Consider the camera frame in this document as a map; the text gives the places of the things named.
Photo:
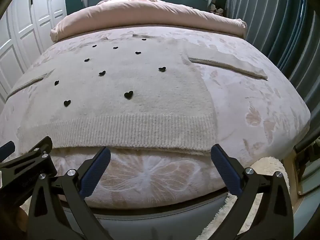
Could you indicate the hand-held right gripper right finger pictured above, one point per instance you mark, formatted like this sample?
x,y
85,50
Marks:
x,y
225,170

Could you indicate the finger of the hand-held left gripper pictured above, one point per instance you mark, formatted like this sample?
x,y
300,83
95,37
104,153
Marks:
x,y
6,148
30,153

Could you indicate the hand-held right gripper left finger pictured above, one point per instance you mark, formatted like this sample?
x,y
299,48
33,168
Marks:
x,y
96,171

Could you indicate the white fluffy towel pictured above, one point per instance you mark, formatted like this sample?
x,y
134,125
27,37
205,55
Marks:
x,y
140,92

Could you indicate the floral plush bed blanket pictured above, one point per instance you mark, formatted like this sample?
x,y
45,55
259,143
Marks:
x,y
250,105

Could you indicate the wooden framed mirror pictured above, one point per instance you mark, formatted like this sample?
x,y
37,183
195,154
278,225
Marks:
x,y
306,177

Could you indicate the white panelled wardrobe doors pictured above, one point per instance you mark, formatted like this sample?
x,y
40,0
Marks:
x,y
27,25

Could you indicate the grey-blue curtain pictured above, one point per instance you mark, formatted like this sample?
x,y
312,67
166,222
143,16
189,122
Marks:
x,y
272,20

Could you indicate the small plush toys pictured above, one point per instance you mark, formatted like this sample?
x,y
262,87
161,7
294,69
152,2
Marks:
x,y
216,9

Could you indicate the pink duvet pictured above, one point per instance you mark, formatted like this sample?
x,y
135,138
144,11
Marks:
x,y
150,12

